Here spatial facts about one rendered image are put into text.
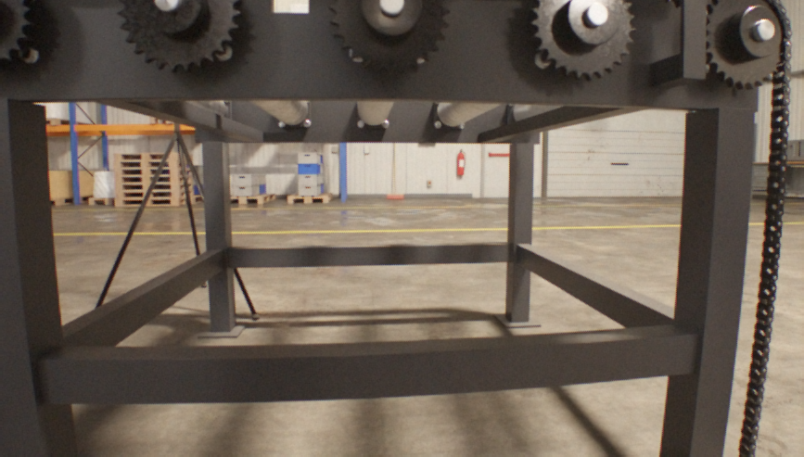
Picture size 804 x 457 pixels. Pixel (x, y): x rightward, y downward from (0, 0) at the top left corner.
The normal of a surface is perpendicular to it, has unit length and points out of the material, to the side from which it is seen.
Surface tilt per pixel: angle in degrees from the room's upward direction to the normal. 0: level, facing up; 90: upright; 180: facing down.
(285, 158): 90
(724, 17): 90
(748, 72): 90
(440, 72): 90
